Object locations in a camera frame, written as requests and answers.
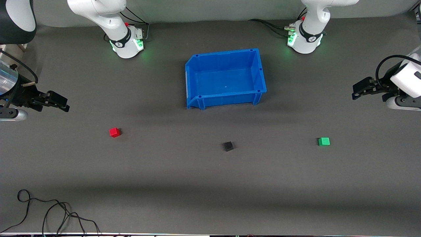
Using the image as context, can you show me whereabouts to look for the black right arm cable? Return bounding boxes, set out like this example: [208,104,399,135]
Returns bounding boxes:
[0,49,39,87]

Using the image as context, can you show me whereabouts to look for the black left arm base cables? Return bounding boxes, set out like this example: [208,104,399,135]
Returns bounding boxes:
[248,8,308,37]

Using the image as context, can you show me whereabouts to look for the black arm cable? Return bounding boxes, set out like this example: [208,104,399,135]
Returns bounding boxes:
[375,55,421,87]
[0,49,39,87]

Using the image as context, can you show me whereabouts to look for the loose black cable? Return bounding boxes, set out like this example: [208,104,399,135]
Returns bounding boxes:
[0,189,101,236]

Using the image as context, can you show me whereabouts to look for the blue plastic storage bin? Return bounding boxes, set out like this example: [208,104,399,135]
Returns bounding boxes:
[185,48,267,110]

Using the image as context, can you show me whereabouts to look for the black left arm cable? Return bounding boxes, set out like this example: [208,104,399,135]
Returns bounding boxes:
[375,55,421,87]

